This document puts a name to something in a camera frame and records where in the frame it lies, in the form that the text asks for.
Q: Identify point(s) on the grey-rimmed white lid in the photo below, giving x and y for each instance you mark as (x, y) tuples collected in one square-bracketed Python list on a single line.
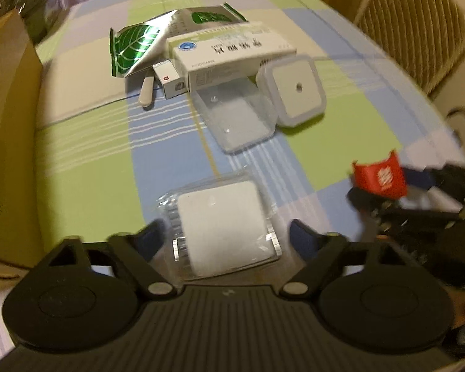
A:
[(290, 85)]

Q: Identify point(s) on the green leaf foil pouch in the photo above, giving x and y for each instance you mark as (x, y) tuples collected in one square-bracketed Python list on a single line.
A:
[(133, 44)]

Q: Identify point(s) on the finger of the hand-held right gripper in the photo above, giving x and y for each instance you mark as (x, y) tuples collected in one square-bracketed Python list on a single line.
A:
[(362, 199), (426, 176)]

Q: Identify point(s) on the dark jar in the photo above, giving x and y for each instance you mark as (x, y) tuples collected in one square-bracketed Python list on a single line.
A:
[(38, 11)]

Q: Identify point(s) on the brown cardboard box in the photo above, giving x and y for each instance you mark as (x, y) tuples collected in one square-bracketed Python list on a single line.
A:
[(7, 124)]

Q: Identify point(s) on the small white red box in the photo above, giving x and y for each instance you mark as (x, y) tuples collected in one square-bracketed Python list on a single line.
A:
[(172, 83)]

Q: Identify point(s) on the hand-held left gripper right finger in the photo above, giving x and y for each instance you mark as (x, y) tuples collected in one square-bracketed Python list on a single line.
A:
[(300, 233)]

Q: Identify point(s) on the large white medicine box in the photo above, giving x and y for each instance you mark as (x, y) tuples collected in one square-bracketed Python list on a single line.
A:
[(224, 58)]

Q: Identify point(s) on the clear plastic container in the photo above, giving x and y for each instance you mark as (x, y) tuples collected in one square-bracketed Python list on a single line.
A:
[(232, 118)]

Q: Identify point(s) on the white pad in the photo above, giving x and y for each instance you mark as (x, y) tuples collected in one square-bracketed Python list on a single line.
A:
[(221, 228)]

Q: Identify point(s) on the red packet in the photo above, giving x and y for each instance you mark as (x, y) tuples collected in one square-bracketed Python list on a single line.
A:
[(379, 180)]

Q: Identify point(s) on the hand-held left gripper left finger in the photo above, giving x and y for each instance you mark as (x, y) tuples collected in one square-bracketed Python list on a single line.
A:
[(152, 233)]

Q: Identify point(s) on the wicker chair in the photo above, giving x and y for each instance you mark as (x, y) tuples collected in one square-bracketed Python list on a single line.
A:
[(410, 19)]

